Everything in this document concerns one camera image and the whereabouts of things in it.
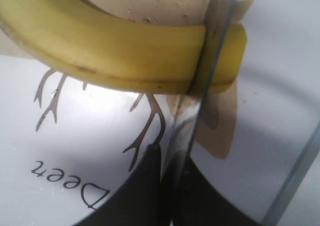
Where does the white handled kitchen knife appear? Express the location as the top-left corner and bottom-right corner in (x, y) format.
(156, 0), (236, 226)

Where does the cut banana slice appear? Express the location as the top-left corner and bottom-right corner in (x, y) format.
(208, 24), (248, 94)

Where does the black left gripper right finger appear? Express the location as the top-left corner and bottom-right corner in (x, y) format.
(172, 158), (258, 226)

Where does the white deer cutting board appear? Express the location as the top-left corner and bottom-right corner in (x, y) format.
(0, 0), (320, 226)

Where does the yellow banana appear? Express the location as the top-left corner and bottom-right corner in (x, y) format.
(0, 0), (205, 94)

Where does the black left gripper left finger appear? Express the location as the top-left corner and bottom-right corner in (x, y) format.
(66, 143), (163, 226)

